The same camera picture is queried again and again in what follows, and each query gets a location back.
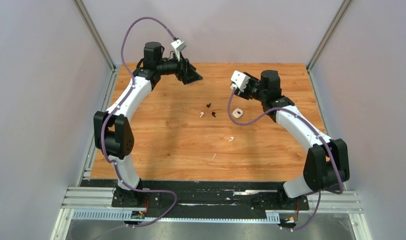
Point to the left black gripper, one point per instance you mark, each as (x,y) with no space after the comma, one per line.
(185,72)

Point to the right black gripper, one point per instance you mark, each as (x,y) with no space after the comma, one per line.
(243,95)

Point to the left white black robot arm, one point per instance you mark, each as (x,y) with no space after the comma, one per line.
(113,135)

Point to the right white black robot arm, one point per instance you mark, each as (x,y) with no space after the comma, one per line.
(326,167)

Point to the white earbud charging case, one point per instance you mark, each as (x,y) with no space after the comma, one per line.
(237,113)

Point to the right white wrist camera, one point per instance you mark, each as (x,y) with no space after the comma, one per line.
(239,81)

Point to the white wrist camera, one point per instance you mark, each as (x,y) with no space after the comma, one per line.
(178,46)
(239,81)

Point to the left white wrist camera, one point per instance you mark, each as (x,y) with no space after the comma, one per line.
(178,46)

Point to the left aluminium corner post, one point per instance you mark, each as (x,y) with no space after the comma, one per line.
(87,19)

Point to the aluminium corner post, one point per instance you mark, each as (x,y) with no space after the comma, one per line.
(336,20)
(87,19)

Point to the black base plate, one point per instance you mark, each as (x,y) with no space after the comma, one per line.
(198,200)

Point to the right aluminium corner post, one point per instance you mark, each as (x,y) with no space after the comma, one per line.
(336,20)

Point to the aluminium frame rail front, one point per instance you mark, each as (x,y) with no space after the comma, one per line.
(101,198)

